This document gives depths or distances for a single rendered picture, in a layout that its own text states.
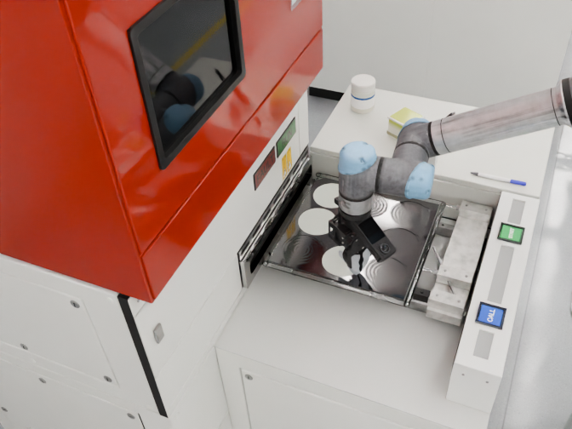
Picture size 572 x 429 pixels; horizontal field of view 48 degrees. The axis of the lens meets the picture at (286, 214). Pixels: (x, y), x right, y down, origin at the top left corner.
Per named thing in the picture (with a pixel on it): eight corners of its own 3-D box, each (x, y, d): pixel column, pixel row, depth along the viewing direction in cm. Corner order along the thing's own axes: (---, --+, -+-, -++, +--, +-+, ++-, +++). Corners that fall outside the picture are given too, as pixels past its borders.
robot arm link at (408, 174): (439, 146, 132) (386, 139, 135) (431, 179, 124) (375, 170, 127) (435, 176, 137) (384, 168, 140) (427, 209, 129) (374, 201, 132)
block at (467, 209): (458, 215, 169) (459, 208, 167) (460, 208, 171) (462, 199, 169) (489, 223, 166) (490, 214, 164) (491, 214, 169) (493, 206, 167)
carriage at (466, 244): (425, 317, 149) (426, 309, 147) (459, 215, 173) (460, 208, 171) (460, 327, 147) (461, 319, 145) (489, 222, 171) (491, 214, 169)
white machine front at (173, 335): (159, 414, 138) (117, 296, 110) (302, 182, 191) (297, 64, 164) (172, 420, 137) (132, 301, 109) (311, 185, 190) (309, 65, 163)
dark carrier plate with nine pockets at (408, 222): (268, 261, 158) (267, 260, 158) (318, 177, 181) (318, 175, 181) (403, 300, 148) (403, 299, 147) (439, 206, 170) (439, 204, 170)
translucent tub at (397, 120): (385, 135, 182) (386, 116, 177) (403, 124, 185) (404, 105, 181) (405, 147, 178) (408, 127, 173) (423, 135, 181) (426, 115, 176)
